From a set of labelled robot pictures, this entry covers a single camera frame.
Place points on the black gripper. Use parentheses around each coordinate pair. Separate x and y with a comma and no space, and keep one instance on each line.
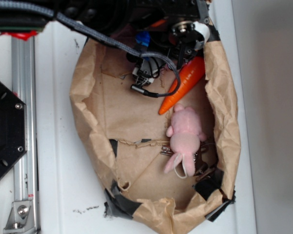
(184,41)

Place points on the blue sponge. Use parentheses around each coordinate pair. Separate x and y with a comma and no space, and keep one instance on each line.
(143,38)

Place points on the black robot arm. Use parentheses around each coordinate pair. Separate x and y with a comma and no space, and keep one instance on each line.
(23,18)

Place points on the orange plastic carrot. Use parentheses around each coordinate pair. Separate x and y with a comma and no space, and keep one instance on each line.
(190,75)

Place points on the pink plush bunny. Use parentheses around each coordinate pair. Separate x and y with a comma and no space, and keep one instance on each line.
(186,134)

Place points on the brown paper bag bin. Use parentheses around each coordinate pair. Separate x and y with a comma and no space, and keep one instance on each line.
(123,133)

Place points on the metal keys bunch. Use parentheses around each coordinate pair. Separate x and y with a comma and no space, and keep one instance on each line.
(203,170)

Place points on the white tray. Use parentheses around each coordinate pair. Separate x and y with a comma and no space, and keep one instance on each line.
(71,197)

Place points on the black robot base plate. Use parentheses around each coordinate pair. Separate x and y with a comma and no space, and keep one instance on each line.
(12,129)

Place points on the aluminium rail frame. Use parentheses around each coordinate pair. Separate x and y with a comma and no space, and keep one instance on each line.
(24,217)

